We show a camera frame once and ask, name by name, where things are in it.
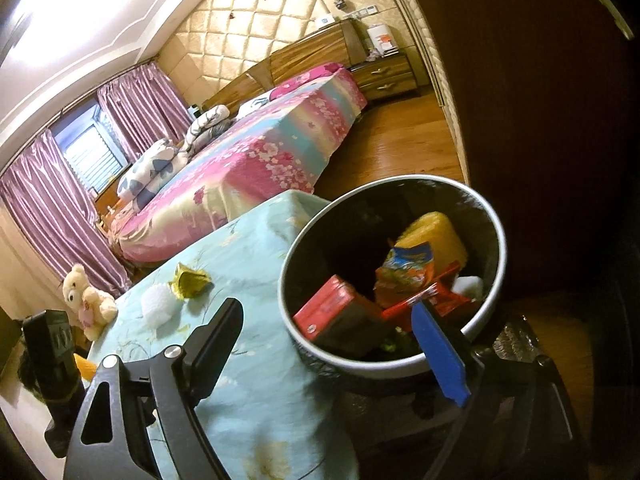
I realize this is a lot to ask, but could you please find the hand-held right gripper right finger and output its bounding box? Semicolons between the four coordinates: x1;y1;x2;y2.
410;300;592;480

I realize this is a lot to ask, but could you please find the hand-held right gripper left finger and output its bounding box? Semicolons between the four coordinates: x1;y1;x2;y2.
62;297;246;480

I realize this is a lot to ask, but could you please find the green spout pouch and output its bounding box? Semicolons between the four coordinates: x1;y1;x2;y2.
380;327;426;357

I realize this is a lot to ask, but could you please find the red sachet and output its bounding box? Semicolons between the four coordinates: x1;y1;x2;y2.
382;266;473;322

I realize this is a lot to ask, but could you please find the red orange snack packet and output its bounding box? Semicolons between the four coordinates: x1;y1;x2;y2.
374;240;451;311

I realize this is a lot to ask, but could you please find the red box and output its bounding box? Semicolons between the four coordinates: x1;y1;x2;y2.
292;275;397;357

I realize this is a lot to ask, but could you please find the yellow sponge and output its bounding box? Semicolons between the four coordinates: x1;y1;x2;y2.
397;211;470;267

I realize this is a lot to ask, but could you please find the white round bin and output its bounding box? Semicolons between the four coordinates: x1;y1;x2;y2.
277;174;509;379

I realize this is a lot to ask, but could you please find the cream teddy bear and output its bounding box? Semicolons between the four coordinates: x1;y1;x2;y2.
61;263;120;342

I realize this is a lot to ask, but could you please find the olive green wrapper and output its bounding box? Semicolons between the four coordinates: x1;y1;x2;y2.
172;262;212;301

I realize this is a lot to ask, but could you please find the black suitcase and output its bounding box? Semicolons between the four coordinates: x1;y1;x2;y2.
345;310;592;480

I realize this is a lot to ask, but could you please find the teal floral tablecloth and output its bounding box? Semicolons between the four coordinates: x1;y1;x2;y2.
86;190;362;480

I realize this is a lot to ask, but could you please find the pink curtain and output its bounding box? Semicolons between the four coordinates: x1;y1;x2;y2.
96;62;194;162
0;129;132;302

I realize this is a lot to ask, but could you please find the blue white folded quilt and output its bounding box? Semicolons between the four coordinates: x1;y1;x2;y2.
117;139;189;207

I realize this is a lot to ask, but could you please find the bed with pink floral sheet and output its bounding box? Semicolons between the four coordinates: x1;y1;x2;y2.
107;62;369;264

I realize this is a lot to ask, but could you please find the window with blinds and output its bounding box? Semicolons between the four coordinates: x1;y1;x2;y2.
52;102;134;194

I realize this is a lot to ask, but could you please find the grey white folded quilt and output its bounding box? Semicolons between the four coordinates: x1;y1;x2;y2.
182;105;234;154

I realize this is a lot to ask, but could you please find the brown wooden panel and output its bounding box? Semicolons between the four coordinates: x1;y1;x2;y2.
390;0;640;303

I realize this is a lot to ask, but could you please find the white pillow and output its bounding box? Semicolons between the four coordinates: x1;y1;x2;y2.
237;94;274;122

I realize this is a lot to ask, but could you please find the pink pillow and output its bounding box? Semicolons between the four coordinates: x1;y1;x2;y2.
270;62;347;102

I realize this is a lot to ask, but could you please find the wooden nightstand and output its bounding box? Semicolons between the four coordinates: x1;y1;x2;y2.
350;52;422;104

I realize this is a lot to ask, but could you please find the wooden headboard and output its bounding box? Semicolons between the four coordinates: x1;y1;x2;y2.
202;19;369;111

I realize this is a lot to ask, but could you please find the white orange container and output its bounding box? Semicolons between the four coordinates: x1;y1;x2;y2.
367;24;397;57

